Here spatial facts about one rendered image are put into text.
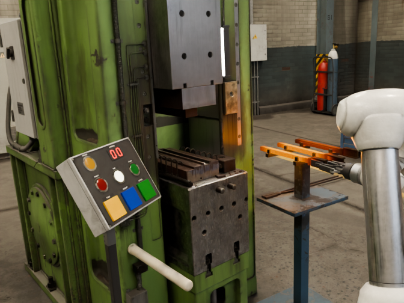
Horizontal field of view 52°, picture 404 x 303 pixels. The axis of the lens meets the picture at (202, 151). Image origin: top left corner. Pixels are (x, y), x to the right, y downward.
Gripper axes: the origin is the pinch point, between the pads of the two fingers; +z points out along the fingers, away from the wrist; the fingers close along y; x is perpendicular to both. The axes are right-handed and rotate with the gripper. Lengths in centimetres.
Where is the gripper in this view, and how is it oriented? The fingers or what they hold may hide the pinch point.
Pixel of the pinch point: (318, 163)
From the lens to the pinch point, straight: 205.1
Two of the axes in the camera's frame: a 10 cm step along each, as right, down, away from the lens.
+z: -5.4, -1.8, 8.2
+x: -0.5, -9.7, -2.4
